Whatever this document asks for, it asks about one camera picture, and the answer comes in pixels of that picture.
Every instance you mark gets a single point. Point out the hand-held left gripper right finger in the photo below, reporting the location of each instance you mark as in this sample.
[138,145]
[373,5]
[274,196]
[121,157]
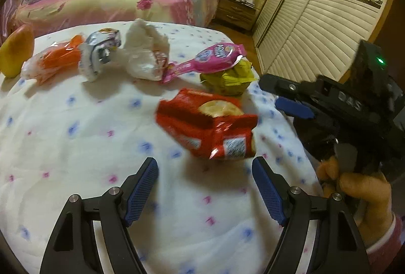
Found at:
[269,191]

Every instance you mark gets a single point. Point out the bed with pink floral sheet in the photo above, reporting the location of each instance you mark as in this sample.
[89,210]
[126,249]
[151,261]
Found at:
[110,2]

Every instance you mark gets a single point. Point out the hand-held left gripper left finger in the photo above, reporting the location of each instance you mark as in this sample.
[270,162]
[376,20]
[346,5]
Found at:
[140,191]

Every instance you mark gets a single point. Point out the wooden nightstand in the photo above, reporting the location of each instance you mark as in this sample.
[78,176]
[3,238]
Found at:
[235,13]

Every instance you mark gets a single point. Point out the person's right forearm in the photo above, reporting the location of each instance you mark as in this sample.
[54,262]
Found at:
[386,248]

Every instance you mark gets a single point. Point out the yellow green snack wrapper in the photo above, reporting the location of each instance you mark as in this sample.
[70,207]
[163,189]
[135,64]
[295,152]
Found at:
[227,82]

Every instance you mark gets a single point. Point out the white plastic bag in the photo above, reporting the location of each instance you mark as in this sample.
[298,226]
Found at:
[142,49]

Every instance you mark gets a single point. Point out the orange snack wrapper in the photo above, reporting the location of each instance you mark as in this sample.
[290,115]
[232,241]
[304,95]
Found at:
[60,59]

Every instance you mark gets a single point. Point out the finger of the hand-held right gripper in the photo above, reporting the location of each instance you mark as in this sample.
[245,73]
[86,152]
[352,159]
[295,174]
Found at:
[281,84]
[294,108]

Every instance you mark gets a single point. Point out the cream sliding door wardrobe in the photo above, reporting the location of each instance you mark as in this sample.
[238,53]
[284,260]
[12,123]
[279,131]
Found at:
[316,8]

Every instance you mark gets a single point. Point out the white floral blanket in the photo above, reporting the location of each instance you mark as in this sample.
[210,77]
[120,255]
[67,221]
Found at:
[95,135]

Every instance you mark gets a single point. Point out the yellow red apple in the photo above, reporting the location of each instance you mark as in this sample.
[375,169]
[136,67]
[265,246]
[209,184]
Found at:
[15,52]

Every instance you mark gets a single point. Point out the person's right hand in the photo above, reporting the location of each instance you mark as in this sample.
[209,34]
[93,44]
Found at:
[367,198]

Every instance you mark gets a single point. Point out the pink snack wrapper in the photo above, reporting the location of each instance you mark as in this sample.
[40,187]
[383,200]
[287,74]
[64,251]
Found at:
[218,54]

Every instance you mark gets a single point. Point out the red cracker packet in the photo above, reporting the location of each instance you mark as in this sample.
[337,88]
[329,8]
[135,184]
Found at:
[189,122]

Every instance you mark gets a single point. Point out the silver blue snack wrapper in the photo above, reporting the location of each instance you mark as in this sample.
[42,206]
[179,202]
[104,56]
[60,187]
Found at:
[95,52]

